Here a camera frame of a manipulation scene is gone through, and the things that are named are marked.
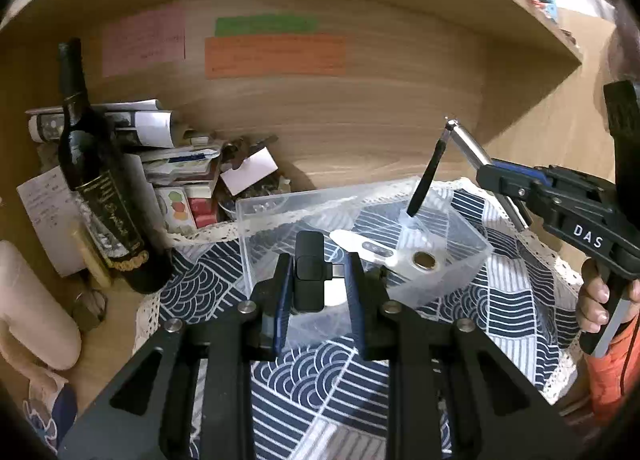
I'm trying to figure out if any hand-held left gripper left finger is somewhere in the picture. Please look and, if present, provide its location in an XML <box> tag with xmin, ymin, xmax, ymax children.
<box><xmin>60</xmin><ymin>254</ymin><xmax>296</xmax><ymax>460</ymax></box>

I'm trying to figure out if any blue wave-patterned lace cloth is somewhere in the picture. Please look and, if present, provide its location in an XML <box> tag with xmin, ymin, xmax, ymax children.
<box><xmin>132</xmin><ymin>177</ymin><xmax>587</xmax><ymax>460</ymax></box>

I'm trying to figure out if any orange sticky note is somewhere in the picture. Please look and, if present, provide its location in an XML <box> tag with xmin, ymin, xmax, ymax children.
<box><xmin>205</xmin><ymin>34</ymin><xmax>348</xmax><ymax>80</ymax></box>

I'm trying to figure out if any red small box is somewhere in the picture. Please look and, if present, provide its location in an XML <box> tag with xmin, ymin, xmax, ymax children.
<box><xmin>187</xmin><ymin>184</ymin><xmax>219</xmax><ymax>229</ymax></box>

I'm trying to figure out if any rolled printed newspaper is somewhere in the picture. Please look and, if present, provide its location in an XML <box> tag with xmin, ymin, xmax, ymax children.
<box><xmin>26</xmin><ymin>99</ymin><xmax>177</xmax><ymax>149</ymax></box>

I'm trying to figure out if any dark wine bottle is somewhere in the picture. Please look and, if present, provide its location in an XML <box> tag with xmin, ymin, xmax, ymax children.
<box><xmin>56</xmin><ymin>37</ymin><xmax>173</xmax><ymax>296</ymax></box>

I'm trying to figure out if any gold tube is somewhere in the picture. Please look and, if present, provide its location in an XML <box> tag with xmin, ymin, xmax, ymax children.
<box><xmin>70</xmin><ymin>229</ymin><xmax>114</xmax><ymax>289</ymax></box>

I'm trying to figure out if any wooden shelf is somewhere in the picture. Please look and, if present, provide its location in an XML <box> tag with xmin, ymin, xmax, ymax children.
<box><xmin>0</xmin><ymin>0</ymin><xmax>586</xmax><ymax>421</ymax></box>

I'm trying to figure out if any pink sticky note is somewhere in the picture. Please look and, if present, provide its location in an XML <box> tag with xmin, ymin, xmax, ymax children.
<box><xmin>101</xmin><ymin>7</ymin><xmax>187</xmax><ymax>79</ymax></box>

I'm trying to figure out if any green sticky note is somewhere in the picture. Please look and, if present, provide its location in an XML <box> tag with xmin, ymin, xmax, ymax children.
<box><xmin>215</xmin><ymin>14</ymin><xmax>320</xmax><ymax>37</ymax></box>

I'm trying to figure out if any white handwritten paper sheet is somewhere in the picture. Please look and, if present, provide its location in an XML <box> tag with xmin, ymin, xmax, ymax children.
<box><xmin>16</xmin><ymin>165</ymin><xmax>92</xmax><ymax>277</ymax></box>

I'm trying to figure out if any white blank card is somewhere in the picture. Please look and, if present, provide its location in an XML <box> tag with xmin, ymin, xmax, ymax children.
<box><xmin>220</xmin><ymin>147</ymin><xmax>279</xmax><ymax>194</ymax></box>

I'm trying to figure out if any silver telescopic stick black handle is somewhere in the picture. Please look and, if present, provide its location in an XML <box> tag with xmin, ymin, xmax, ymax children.
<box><xmin>406</xmin><ymin>115</ymin><xmax>533</xmax><ymax>233</ymax></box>

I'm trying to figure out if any person's right hand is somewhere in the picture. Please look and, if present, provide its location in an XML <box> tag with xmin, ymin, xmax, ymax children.
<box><xmin>575</xmin><ymin>260</ymin><xmax>612</xmax><ymax>337</ymax></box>

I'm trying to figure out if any box with coloured hexagons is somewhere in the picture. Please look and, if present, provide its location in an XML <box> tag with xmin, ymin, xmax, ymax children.
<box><xmin>155</xmin><ymin>185</ymin><xmax>199</xmax><ymax>237</ymax></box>

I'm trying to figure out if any cream cylindrical roll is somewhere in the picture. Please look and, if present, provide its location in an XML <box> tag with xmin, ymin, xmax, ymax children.
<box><xmin>0</xmin><ymin>240</ymin><xmax>83</xmax><ymax>372</ymax></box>

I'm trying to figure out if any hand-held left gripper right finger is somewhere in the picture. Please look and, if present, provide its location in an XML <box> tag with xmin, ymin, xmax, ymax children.
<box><xmin>345</xmin><ymin>251</ymin><xmax>576</xmax><ymax>460</ymax></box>

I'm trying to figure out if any clear plastic storage box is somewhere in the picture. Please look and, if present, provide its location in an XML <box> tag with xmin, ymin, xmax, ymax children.
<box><xmin>235</xmin><ymin>177</ymin><xmax>493</xmax><ymax>342</ymax></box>

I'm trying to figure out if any small black wireless microphone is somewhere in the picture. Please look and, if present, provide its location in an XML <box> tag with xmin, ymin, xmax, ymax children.
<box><xmin>292</xmin><ymin>231</ymin><xmax>347</xmax><ymax>313</ymax></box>

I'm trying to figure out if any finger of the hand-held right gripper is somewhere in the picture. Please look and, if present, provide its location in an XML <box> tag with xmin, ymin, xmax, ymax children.
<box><xmin>475</xmin><ymin>166</ymin><xmax>550</xmax><ymax>213</ymax></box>
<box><xmin>492</xmin><ymin>159</ymin><xmax>557</xmax><ymax>186</ymax></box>

